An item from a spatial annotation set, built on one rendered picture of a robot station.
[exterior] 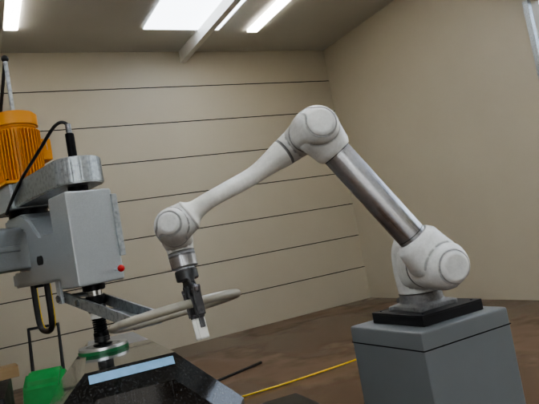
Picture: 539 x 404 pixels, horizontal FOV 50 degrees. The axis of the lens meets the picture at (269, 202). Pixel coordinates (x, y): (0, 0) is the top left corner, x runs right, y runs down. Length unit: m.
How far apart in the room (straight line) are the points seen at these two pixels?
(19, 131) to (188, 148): 4.90
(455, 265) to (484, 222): 5.34
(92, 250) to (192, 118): 5.68
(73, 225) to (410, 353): 1.49
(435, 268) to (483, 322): 0.33
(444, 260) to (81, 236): 1.53
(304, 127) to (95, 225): 1.21
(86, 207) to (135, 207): 5.04
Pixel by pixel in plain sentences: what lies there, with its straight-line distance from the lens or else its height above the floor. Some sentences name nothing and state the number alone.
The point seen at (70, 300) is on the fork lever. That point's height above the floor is 1.07.
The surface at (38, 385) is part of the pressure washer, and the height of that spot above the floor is 0.51.
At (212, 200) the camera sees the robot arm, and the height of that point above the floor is 1.33.
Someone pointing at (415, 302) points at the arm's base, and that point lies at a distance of 2.11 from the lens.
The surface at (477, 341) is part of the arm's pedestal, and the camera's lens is 2.09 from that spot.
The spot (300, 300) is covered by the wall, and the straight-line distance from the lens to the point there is 8.50.
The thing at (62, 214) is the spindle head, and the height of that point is 1.44.
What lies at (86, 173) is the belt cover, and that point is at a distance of 2.64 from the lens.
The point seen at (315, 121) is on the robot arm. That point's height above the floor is 1.51.
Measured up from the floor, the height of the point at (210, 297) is 1.02.
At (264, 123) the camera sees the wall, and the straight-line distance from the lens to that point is 8.58.
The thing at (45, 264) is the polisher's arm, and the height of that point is 1.25.
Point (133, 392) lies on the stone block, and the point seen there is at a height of 0.73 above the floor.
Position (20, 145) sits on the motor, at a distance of 3.32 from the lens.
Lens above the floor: 1.18
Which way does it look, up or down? 4 degrees up
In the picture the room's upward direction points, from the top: 10 degrees counter-clockwise
